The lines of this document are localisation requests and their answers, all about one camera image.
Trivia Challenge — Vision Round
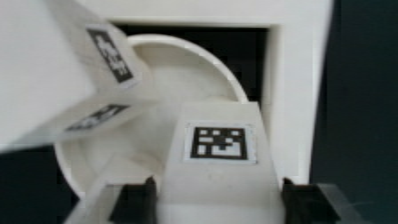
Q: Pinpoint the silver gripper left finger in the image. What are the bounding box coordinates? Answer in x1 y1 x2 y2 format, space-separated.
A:
62 175 160 224

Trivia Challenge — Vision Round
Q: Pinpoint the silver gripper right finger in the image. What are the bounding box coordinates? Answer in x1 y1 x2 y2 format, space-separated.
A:
280 178 362 224

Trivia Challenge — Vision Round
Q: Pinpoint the white right barrier block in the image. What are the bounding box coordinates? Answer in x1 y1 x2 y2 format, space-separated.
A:
78 0 332 183

